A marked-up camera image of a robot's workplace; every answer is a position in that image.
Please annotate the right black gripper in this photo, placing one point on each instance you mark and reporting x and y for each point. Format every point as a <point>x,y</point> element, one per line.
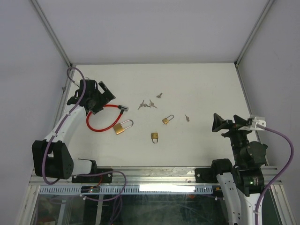
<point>219,123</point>

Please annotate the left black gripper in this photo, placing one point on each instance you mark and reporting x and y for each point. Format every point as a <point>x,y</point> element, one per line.
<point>106,97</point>

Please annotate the red cable lock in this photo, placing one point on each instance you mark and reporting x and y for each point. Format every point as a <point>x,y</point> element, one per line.
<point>106,119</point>

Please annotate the silver key bunch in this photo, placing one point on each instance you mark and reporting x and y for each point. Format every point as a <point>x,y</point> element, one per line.
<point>143,104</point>

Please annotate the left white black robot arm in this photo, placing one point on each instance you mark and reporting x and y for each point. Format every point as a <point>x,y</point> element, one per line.
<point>51,156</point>

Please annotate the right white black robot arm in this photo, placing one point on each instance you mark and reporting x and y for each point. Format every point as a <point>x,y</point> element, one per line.
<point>242,181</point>

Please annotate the large brass padlock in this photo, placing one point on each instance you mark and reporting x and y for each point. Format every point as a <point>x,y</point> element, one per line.
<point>121,127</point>

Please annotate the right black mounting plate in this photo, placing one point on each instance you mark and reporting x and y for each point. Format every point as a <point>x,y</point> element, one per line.
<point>205,175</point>

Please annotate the black mounting plate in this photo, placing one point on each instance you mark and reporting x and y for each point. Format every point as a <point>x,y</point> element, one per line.
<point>205,175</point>
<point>105,179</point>

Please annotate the small brass padlock long shackle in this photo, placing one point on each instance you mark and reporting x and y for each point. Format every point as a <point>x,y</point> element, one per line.
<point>168,119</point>

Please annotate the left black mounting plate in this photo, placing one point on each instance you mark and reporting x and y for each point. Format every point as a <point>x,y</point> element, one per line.
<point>105,179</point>

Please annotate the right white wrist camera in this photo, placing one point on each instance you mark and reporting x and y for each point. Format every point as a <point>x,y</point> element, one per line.
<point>254,124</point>

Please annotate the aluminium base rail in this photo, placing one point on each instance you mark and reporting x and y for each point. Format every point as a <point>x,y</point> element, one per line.
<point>181,175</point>

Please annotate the white slotted cable duct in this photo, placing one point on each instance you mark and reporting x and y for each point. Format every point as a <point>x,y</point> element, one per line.
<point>143,189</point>

